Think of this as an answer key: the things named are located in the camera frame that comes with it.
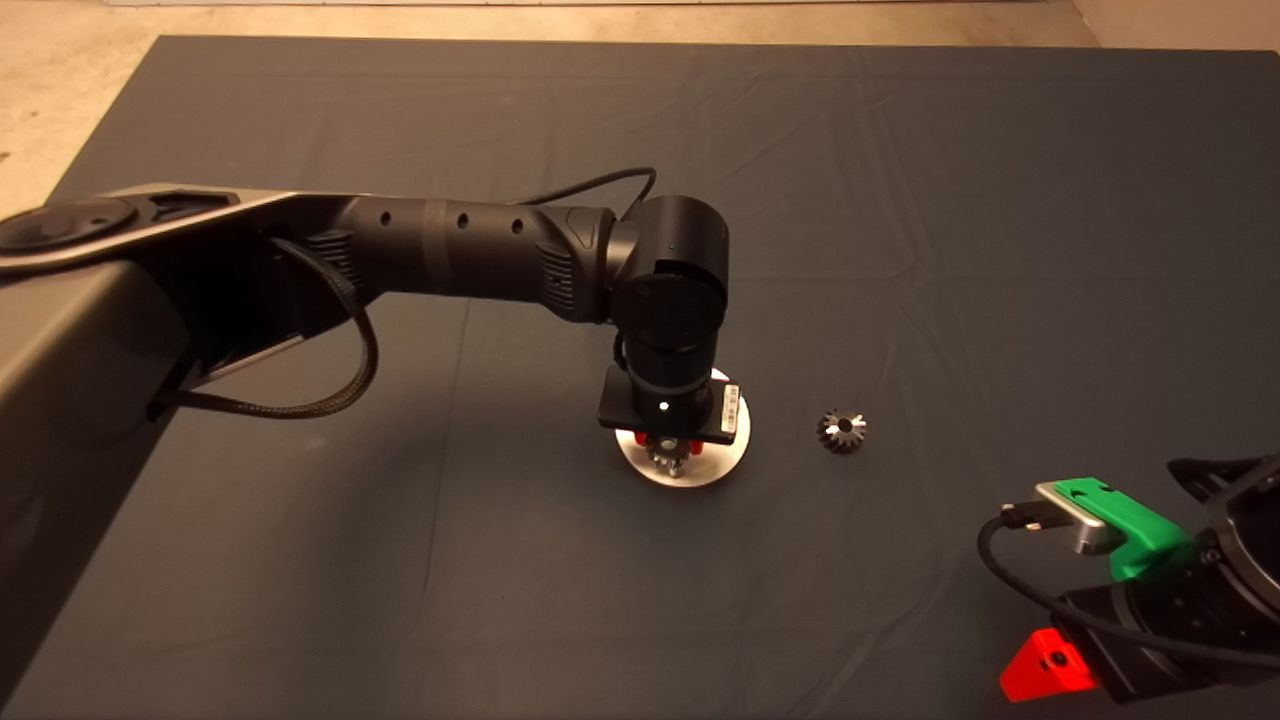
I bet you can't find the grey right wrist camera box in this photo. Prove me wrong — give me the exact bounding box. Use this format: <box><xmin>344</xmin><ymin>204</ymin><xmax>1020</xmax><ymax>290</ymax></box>
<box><xmin>1035</xmin><ymin>482</ymin><xmax>1129</xmax><ymax>557</ymax></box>

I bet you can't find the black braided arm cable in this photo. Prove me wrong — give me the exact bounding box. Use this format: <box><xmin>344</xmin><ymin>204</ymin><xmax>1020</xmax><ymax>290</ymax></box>
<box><xmin>150</xmin><ymin>235</ymin><xmax>381</xmax><ymax>421</ymax></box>

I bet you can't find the thin black left camera cable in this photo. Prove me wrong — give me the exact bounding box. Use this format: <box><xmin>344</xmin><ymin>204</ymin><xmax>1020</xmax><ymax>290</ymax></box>
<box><xmin>518</xmin><ymin>167</ymin><xmax>659</xmax><ymax>219</ymax></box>

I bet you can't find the green right camera mount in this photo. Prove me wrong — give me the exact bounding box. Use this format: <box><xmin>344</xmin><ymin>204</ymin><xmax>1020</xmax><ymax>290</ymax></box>
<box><xmin>1058</xmin><ymin>478</ymin><xmax>1201</xmax><ymax>583</ymax></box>

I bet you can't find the round metal carrier plate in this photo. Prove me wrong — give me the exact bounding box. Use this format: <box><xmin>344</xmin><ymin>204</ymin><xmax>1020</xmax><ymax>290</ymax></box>
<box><xmin>614</xmin><ymin>368</ymin><xmax>753</xmax><ymax>489</ymax></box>

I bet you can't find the thin black right camera cable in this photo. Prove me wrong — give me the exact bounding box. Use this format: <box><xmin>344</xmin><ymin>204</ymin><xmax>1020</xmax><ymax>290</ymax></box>
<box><xmin>978</xmin><ymin>503</ymin><xmax>1280</xmax><ymax>673</ymax></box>

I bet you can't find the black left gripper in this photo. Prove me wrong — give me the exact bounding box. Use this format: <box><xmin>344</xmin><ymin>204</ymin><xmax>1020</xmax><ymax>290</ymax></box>
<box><xmin>597</xmin><ymin>365</ymin><xmax>741</xmax><ymax>454</ymax></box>

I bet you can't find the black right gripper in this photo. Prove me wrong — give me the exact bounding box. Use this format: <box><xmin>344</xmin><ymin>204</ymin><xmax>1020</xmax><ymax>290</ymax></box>
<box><xmin>1000</xmin><ymin>560</ymin><xmax>1280</xmax><ymax>703</ymax></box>

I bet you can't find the thin black camera cable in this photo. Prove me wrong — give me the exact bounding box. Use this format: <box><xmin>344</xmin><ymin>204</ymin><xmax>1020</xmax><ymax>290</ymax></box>
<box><xmin>518</xmin><ymin>167</ymin><xmax>659</xmax><ymax>219</ymax></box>
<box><xmin>978</xmin><ymin>503</ymin><xmax>1280</xmax><ymax>673</ymax></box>

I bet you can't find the dark grey table cloth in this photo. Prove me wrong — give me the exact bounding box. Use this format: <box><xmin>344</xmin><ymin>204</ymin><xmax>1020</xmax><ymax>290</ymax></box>
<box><xmin>0</xmin><ymin>35</ymin><xmax>1280</xmax><ymax>720</ymax></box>

